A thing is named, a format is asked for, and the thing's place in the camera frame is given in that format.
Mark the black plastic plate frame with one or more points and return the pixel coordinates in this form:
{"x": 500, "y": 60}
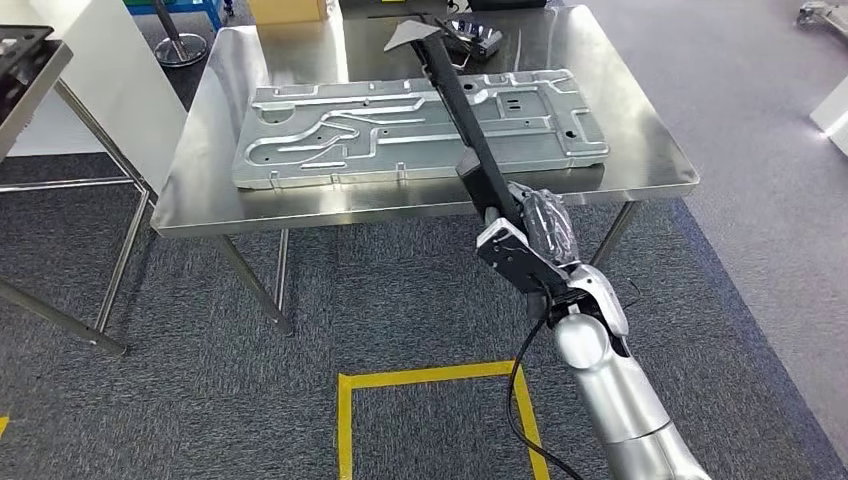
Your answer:
{"x": 20, "y": 60}
{"x": 464, "y": 119}

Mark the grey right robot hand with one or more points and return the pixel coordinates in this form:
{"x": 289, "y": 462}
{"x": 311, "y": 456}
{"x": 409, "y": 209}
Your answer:
{"x": 546, "y": 225}

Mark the stainless steel workbench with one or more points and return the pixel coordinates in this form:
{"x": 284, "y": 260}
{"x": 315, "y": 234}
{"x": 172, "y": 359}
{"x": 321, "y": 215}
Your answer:
{"x": 629, "y": 132}

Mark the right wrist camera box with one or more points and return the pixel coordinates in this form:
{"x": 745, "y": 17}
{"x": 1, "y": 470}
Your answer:
{"x": 517, "y": 255}

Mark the blue metal storage rack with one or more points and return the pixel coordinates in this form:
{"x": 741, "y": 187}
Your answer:
{"x": 199, "y": 6}

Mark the grey metal floor frame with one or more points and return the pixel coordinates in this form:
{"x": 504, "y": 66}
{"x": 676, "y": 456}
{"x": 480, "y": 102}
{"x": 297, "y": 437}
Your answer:
{"x": 825, "y": 13}

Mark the chrome base stanchion post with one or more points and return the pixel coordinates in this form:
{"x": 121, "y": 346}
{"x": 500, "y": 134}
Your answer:
{"x": 179, "y": 46}

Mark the stainless steel side table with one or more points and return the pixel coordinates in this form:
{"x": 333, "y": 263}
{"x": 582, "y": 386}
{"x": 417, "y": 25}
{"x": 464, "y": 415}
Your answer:
{"x": 33, "y": 109}

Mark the white floor block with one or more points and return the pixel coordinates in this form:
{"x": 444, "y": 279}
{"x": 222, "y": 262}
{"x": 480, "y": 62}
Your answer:
{"x": 835, "y": 122}

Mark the black remote controller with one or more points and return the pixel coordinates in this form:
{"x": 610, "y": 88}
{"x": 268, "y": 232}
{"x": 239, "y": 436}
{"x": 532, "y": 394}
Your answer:
{"x": 474, "y": 40}

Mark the white board panel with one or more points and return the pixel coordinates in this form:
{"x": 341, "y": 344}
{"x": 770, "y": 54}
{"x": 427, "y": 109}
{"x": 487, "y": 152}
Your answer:
{"x": 99, "y": 79}

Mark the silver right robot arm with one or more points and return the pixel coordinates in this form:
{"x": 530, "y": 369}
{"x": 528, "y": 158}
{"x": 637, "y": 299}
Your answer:
{"x": 609, "y": 384}

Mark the brown cardboard box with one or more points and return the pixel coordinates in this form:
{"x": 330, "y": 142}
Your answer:
{"x": 285, "y": 10}

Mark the stamped sheet metal panel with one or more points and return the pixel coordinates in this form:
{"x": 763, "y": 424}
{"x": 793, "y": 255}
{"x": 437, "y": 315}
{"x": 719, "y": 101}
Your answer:
{"x": 331, "y": 166}

